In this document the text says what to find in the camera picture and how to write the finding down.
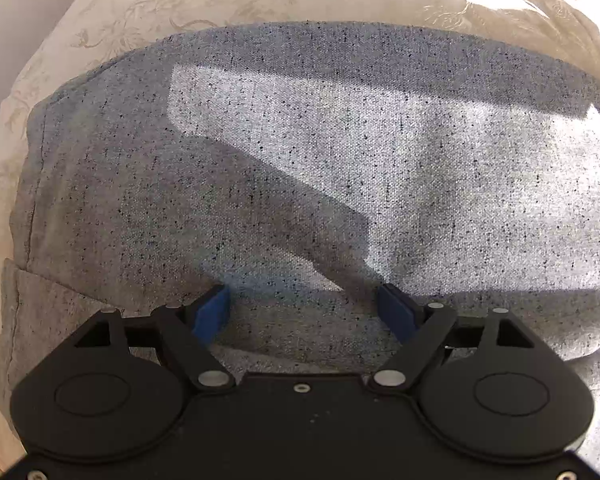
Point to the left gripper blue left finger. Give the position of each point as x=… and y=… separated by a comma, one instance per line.
x=212, y=312

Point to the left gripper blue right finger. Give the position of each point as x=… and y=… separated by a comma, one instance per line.
x=399, y=312

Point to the grey speckled pants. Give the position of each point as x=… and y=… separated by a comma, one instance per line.
x=302, y=165

